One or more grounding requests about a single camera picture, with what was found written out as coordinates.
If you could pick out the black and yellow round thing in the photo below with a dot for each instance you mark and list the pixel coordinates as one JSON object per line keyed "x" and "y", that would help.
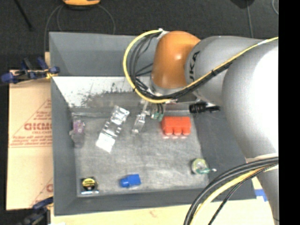
{"x": 89, "y": 185}

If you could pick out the grey metal bin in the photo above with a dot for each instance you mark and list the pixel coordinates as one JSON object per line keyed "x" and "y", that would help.
{"x": 150, "y": 163}

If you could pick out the clear purple plastic thing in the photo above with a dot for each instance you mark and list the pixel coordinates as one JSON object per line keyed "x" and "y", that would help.
{"x": 78, "y": 131}

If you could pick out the black cylinder on white bracket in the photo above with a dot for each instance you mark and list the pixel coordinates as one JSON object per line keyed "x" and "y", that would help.
{"x": 199, "y": 108}

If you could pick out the red toy brick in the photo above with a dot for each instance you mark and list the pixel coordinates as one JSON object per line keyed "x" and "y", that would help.
{"x": 175, "y": 125}

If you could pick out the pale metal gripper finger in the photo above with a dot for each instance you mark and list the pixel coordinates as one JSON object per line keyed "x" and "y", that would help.
{"x": 142, "y": 123}
{"x": 136, "y": 126}

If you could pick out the brown cardboard board, red print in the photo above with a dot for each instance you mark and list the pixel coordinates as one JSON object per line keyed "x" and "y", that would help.
{"x": 28, "y": 116}

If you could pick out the clear glass thing, green rim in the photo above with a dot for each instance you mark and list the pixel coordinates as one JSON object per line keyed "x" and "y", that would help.
{"x": 199, "y": 166}

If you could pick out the blue small block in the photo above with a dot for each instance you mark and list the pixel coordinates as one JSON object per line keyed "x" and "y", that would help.
{"x": 130, "y": 180}

